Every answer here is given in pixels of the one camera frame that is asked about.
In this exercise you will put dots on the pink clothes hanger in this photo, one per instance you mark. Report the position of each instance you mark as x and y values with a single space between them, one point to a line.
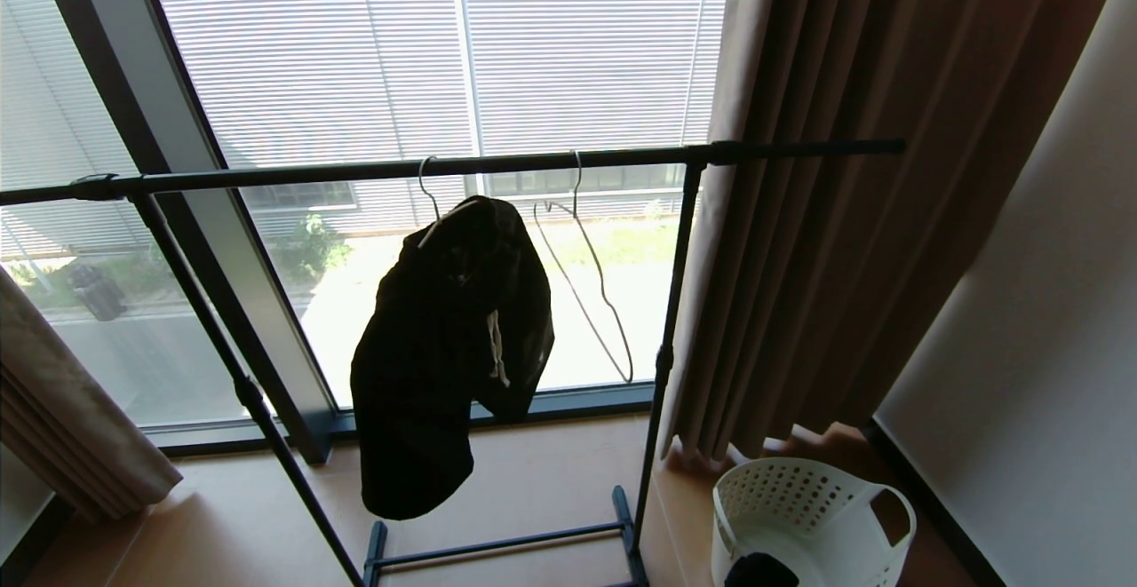
430 196
604 303

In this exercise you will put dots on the black garment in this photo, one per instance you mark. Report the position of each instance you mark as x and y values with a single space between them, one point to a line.
426 392
759 571

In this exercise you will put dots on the black clothes rack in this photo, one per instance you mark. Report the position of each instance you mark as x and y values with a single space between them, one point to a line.
533 161

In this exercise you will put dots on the white laundry basket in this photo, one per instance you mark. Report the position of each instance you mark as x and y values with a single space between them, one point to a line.
844 525

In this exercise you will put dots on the brown curtain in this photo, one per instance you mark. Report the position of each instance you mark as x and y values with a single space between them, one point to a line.
71 427
844 125

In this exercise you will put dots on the window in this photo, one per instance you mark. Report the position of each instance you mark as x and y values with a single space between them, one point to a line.
311 54

